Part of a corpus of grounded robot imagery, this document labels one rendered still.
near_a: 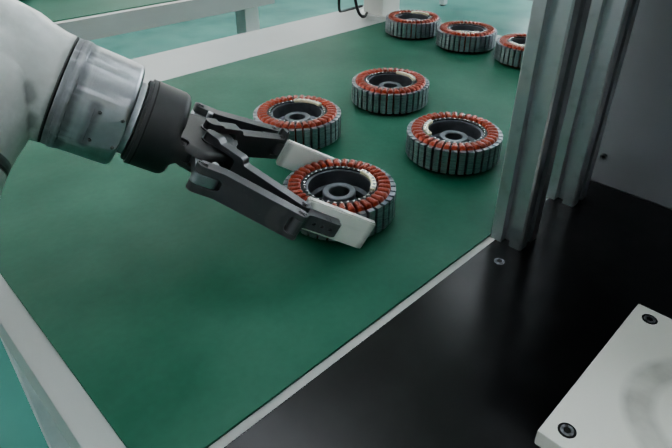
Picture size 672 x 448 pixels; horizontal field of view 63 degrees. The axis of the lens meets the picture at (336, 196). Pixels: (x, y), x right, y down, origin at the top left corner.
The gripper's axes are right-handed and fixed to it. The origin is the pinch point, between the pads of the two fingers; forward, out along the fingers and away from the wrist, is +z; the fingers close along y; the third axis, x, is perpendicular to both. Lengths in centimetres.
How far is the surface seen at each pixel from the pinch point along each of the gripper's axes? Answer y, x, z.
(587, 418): 29.1, 5.1, 6.5
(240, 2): -115, -5, 2
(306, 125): -14.2, 1.1, -1.0
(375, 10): -78, 13, 24
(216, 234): 1.0, -7.8, -9.4
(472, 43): -46, 18, 31
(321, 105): -20.3, 2.6, 1.7
